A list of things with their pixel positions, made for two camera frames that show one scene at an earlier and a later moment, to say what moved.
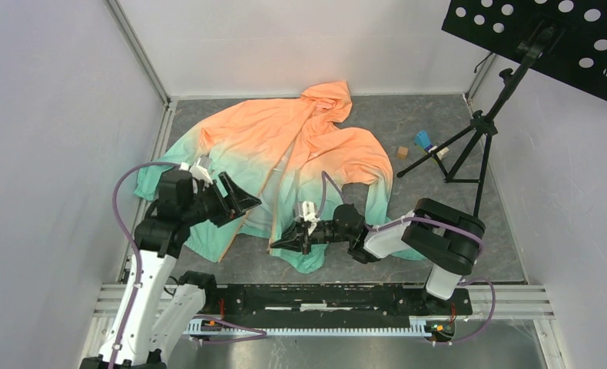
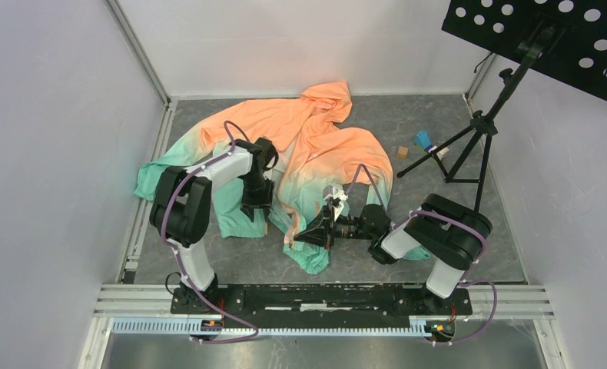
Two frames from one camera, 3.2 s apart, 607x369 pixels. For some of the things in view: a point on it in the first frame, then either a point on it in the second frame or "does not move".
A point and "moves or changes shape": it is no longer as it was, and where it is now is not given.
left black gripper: (234, 204) → (263, 201)
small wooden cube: (402, 152) does not move
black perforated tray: (591, 51) does not move
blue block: (423, 140) does not move
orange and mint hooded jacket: (302, 171) moves or changes shape
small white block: (442, 153) does not move
